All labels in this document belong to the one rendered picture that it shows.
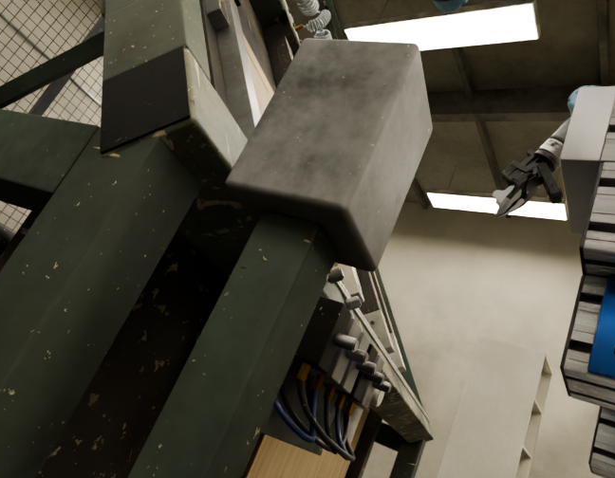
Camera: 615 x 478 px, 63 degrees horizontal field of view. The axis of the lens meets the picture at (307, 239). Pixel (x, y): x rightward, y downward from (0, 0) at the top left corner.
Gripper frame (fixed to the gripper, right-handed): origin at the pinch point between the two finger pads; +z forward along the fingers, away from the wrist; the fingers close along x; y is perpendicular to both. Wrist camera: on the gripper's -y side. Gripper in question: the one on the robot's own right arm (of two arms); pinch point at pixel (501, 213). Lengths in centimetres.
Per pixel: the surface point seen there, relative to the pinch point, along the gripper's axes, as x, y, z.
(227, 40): 76, 24, 28
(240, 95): 74, 9, 34
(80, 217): 96, -24, 58
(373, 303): -16.5, 18.7, 41.1
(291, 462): -25, 4, 93
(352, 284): 24.0, 0.5, 42.5
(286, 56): 33, 78, 5
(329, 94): 93, -33, 34
